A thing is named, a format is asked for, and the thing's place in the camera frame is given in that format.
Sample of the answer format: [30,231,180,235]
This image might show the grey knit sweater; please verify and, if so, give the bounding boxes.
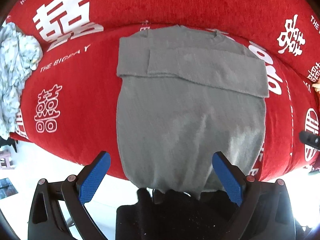
[116,25,269,197]

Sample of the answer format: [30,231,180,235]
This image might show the black garment at bottom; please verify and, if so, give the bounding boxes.
[116,189,238,239]

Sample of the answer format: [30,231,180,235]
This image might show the red sofa cover with characters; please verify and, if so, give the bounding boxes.
[7,0,319,180]

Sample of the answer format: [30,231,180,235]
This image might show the white green floral cloth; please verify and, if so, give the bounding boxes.
[1,22,43,140]

